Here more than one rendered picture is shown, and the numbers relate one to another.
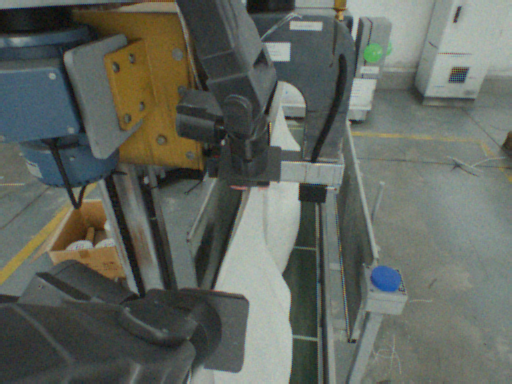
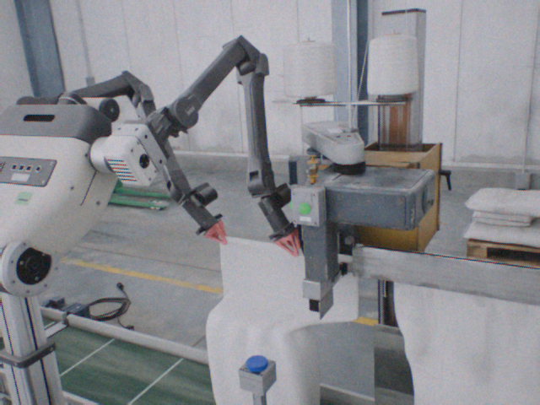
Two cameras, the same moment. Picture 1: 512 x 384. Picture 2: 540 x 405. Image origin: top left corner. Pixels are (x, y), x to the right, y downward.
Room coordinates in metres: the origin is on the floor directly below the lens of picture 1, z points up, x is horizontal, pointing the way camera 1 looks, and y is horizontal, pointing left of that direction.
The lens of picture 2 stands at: (1.00, -1.39, 1.66)
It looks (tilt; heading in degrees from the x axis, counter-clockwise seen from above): 17 degrees down; 112
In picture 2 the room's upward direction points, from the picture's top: 4 degrees counter-clockwise
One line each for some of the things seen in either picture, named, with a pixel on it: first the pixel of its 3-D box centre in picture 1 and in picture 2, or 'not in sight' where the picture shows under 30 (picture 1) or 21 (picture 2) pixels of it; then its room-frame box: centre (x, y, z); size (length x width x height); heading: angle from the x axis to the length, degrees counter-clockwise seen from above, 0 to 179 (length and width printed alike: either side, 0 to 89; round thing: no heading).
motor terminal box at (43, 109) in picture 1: (37, 106); (299, 173); (0.45, 0.30, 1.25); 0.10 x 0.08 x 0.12; 107
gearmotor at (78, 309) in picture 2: not in sight; (62, 313); (-1.07, 0.55, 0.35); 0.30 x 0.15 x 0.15; 172
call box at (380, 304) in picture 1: (382, 289); (257, 375); (0.49, -0.28, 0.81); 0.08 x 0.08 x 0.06; 82
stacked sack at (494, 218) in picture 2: not in sight; (507, 207); (1.32, 3.03, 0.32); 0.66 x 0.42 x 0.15; 76
